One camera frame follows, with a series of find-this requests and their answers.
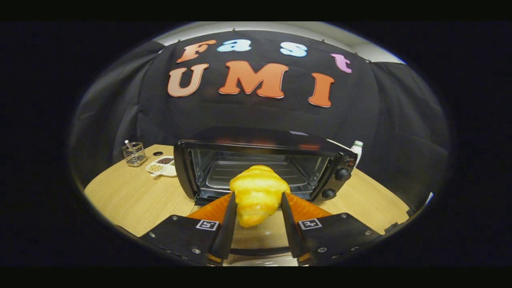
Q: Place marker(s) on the white divided snack dish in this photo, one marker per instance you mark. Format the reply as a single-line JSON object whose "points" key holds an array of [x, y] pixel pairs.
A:
{"points": [[160, 166]]}

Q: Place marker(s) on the white box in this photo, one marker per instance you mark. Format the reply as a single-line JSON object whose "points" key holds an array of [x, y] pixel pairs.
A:
{"points": [[429, 198]]}

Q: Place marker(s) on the black toaster oven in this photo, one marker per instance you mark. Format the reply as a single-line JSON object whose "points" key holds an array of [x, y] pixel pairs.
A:
{"points": [[340, 164]]}

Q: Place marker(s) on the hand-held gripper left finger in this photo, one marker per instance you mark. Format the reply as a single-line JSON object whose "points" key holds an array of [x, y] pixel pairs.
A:
{"points": [[226, 232]]}

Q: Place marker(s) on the black backdrop cloth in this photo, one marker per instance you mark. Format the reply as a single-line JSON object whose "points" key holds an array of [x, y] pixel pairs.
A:
{"points": [[120, 104]]}

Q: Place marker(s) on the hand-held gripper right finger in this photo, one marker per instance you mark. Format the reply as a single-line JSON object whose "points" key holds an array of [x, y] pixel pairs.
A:
{"points": [[292, 232]]}

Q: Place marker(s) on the white toaster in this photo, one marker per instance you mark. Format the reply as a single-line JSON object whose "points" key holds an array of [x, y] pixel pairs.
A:
{"points": [[340, 146]]}

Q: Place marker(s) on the white bottle green label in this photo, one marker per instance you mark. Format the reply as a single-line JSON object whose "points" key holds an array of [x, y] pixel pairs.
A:
{"points": [[357, 150]]}

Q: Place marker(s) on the white rectangular plate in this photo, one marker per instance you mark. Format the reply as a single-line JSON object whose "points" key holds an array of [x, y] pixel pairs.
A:
{"points": [[260, 262]]}

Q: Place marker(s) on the white stick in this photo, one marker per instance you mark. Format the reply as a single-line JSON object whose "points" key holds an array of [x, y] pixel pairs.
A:
{"points": [[128, 144]]}

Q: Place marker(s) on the yellow croissant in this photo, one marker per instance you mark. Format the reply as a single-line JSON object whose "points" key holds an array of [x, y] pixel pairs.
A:
{"points": [[258, 192]]}

